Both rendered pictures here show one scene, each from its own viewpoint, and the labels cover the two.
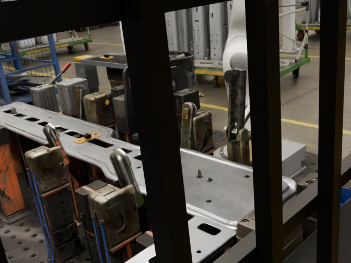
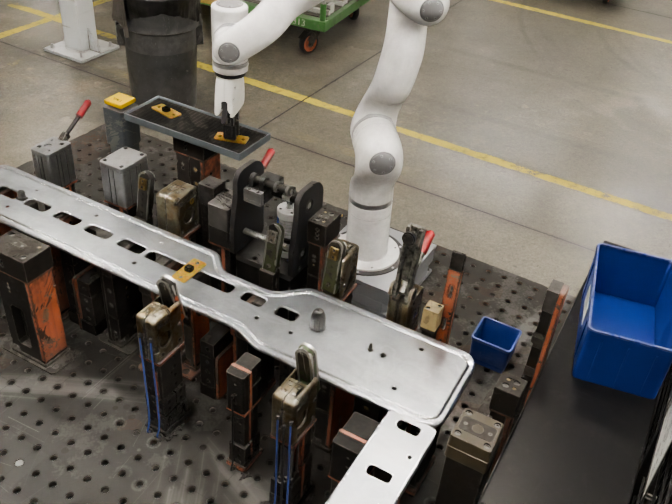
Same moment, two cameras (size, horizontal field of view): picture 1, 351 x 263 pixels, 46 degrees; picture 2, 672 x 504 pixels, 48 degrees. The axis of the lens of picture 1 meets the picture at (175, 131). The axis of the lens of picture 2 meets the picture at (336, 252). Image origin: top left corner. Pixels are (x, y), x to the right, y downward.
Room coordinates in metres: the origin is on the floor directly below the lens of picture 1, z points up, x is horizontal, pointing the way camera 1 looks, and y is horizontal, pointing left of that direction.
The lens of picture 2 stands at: (-0.17, 0.45, 2.07)
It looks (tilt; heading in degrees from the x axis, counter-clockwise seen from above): 36 degrees down; 339
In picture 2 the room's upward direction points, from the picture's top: 5 degrees clockwise
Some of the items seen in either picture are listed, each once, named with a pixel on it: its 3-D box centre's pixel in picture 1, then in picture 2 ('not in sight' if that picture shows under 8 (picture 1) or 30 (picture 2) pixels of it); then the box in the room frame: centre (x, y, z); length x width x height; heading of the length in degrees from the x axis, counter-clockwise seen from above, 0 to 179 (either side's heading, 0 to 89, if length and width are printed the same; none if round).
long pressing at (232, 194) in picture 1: (82, 139); (180, 271); (1.21, 0.29, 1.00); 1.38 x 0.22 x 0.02; 42
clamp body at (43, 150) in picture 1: (55, 204); (163, 367); (1.04, 0.36, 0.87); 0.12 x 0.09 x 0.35; 132
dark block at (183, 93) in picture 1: (191, 156); (319, 287); (1.18, -0.04, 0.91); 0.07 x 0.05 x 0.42; 132
